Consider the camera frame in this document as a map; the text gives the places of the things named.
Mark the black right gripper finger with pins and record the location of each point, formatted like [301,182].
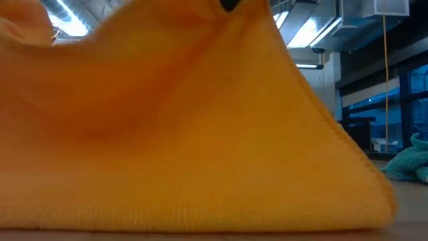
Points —
[230,4]

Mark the orange microfiber towel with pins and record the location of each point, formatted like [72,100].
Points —
[184,134]

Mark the teal microfiber towel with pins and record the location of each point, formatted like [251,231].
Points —
[408,164]

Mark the long ceiling light bar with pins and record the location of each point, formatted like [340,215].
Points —
[307,66]

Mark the white ceiling vent box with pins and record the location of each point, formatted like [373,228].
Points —
[388,7]

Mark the black cabinet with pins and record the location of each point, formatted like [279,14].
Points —
[359,134]

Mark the dark security camera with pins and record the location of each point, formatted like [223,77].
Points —
[318,50]

